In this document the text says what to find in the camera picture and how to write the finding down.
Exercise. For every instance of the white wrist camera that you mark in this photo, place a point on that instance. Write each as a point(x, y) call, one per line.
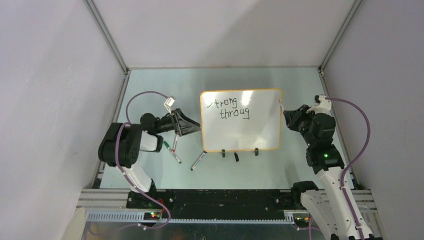
point(168, 104)
point(323, 105)

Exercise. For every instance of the green capped marker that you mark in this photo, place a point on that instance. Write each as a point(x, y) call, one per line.
point(172, 152)

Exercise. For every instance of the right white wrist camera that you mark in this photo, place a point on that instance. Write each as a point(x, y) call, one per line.
point(323, 105)

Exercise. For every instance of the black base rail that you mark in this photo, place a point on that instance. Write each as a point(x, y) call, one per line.
point(228, 204)

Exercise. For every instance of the left aluminium frame post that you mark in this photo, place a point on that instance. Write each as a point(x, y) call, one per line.
point(106, 34)

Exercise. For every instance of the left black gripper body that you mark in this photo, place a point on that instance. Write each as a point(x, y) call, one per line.
point(170, 123)

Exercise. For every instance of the blue capped marker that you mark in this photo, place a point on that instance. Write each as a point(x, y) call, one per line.
point(198, 160)

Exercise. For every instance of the red capped marker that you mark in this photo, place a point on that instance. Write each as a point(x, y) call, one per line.
point(175, 142)

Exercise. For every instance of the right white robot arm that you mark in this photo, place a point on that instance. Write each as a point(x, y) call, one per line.
point(340, 218)

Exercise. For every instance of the yellow framed whiteboard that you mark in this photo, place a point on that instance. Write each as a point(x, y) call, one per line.
point(241, 119)

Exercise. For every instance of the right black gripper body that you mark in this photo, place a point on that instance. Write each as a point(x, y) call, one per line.
point(302, 120)

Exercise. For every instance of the right aluminium frame post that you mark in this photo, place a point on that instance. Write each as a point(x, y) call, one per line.
point(340, 34)

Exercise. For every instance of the aluminium frame post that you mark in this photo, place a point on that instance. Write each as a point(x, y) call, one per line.
point(106, 34)
point(340, 34)

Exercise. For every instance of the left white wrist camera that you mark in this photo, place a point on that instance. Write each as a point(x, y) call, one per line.
point(168, 104)

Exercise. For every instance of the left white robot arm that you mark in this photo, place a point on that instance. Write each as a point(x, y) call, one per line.
point(122, 143)

